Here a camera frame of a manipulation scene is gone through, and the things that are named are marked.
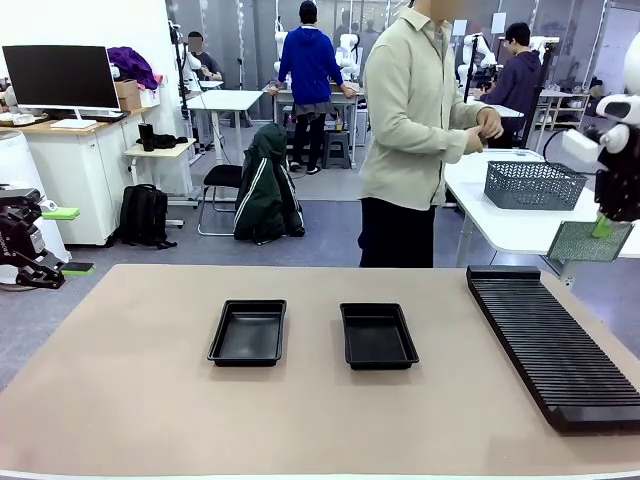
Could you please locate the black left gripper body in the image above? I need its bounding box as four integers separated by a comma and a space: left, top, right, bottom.
0, 209, 44, 266

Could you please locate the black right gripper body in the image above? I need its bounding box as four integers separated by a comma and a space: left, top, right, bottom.
594, 144, 640, 221

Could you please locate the green circuit board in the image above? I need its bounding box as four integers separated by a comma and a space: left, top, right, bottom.
546, 219, 634, 265

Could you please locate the black ESD tray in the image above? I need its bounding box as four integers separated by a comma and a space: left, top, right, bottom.
207, 299, 288, 369
339, 302, 420, 372

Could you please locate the beige-sleeved right forearm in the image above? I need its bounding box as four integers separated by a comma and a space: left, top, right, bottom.
429, 124, 471, 165

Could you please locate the beige-sleeved left forearm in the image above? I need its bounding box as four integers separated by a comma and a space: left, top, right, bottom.
447, 97, 489, 126

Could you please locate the person's left hand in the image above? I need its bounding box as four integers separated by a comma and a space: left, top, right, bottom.
474, 107, 505, 141

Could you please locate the person's right hand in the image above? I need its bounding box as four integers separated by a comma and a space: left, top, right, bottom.
462, 127, 486, 155

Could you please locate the white cabinet with wooden top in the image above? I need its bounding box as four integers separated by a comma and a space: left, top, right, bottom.
0, 107, 146, 246

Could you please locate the black backpack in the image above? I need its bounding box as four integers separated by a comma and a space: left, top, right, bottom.
118, 183, 177, 250

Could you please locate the grey mesh basket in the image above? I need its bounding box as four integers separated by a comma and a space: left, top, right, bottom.
483, 160, 589, 211

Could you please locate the white keyboard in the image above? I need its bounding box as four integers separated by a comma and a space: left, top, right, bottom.
49, 118, 99, 131

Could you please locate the white storage shelf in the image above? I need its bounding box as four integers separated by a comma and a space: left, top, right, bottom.
537, 89, 591, 132

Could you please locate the large white side table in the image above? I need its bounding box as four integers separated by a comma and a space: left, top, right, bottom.
442, 149, 640, 289

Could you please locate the small wooden-top side table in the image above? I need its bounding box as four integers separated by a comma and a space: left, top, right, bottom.
124, 138, 197, 229

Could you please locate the black cloth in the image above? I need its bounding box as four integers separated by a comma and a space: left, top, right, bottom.
149, 133, 189, 150

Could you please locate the white background table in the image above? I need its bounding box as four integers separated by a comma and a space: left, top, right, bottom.
185, 89, 265, 166
452, 94, 525, 151

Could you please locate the black slotted board rack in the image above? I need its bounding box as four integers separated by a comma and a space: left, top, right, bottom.
465, 264, 640, 435

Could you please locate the cardboard box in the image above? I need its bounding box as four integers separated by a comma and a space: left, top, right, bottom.
114, 79, 143, 112

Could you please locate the black computer monitor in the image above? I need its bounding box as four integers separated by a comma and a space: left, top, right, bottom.
2, 44, 121, 121

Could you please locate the person in purple hoodie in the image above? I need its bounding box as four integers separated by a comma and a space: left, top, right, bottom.
477, 22, 544, 151

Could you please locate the purple cloth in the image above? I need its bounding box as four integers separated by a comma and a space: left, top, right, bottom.
107, 47, 164, 91

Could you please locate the black chair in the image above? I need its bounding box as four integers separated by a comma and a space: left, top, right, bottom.
198, 163, 246, 237

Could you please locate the black tripod stand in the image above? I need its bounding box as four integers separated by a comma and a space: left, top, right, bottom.
462, 32, 484, 104
168, 20, 192, 121

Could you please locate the dark green striped jacket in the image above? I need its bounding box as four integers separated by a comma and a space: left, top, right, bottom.
233, 123, 306, 246

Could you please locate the seated person in dark shirt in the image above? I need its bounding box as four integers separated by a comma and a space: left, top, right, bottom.
185, 30, 225, 84

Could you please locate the person in beige shirt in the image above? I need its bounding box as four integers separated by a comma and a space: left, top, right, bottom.
358, 0, 505, 269

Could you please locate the grey step stool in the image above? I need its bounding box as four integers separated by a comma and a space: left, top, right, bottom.
322, 130, 354, 170

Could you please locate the wooden-top background table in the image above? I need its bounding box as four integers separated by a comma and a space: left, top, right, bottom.
262, 82, 366, 151

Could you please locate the person in blue hoodie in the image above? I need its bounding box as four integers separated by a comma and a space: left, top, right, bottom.
275, 0, 346, 176

